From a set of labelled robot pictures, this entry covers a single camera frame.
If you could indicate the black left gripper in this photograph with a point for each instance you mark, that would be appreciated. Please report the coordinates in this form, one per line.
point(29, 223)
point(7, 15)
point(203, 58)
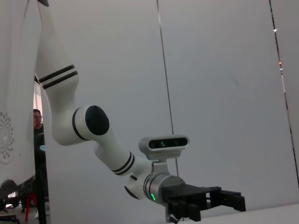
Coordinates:
point(184, 192)

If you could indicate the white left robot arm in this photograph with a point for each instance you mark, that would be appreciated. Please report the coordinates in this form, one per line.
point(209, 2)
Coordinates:
point(63, 116)

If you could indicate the red stand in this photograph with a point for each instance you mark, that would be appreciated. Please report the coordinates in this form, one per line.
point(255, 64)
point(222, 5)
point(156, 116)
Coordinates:
point(30, 200)

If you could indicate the person with glasses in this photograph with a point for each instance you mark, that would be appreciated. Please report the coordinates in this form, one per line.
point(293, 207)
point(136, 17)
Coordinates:
point(37, 119)

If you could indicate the black floor equipment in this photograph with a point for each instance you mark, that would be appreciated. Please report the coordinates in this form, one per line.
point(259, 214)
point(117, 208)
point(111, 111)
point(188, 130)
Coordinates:
point(8, 189)

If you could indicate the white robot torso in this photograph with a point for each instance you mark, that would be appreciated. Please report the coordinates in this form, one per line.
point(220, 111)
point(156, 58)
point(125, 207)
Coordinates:
point(14, 70)

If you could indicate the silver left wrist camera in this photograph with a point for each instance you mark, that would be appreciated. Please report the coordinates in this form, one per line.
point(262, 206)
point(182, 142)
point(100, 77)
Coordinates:
point(163, 144)

